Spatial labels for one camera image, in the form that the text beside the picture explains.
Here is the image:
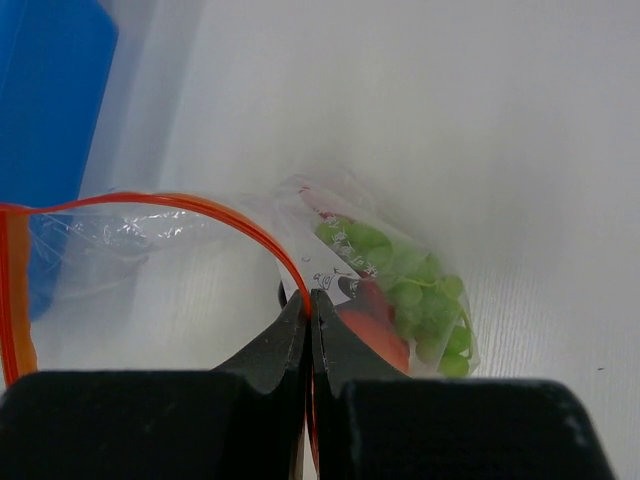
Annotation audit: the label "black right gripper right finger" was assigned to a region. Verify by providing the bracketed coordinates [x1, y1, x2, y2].
[309, 290, 614, 479]

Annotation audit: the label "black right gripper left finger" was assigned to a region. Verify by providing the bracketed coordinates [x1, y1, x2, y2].
[1, 296, 307, 479]

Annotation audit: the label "clear zip top bag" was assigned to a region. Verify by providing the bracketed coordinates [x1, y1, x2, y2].
[0, 169, 481, 480]

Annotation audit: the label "fake red chili pepper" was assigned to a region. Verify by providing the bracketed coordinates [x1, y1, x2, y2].
[299, 186, 410, 374]

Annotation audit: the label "fake green grapes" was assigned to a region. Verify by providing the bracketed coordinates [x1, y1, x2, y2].
[313, 219, 476, 379]

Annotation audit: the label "blue plastic bin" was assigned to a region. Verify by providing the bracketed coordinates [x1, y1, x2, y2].
[0, 0, 121, 321]

